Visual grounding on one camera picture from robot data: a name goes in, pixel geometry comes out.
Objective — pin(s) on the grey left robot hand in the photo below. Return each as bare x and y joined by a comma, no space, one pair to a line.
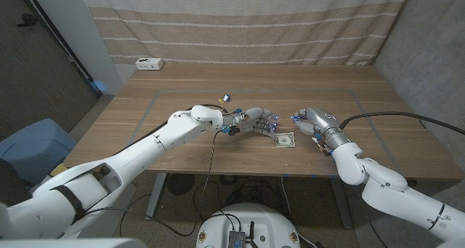
254,115

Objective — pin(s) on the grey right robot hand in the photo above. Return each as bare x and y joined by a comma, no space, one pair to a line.
321,119

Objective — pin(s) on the one dollar bill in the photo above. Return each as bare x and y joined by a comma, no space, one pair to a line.
284,140

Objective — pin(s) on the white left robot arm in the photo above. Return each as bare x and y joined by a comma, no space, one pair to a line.
163,139

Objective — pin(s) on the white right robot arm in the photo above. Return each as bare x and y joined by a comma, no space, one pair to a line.
385,190

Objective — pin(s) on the small blue cube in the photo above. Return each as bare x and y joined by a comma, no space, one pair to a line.
227,97

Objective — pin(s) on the beige striped backdrop cloth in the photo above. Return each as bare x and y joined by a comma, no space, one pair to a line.
236,30

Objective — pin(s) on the grey table leg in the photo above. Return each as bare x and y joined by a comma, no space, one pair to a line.
341,204

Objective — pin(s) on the round black floor fan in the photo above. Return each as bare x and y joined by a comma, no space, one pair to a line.
179,184

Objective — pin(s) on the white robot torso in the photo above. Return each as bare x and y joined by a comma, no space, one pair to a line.
269,222

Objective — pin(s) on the white power strip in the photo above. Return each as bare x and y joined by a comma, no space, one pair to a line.
149,63

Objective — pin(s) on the grey electronics box on torso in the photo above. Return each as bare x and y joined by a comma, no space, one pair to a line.
236,239

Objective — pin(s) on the white table leg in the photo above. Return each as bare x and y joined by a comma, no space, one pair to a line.
156,197

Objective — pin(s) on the yellow floor pad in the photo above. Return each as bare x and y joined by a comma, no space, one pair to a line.
58,169

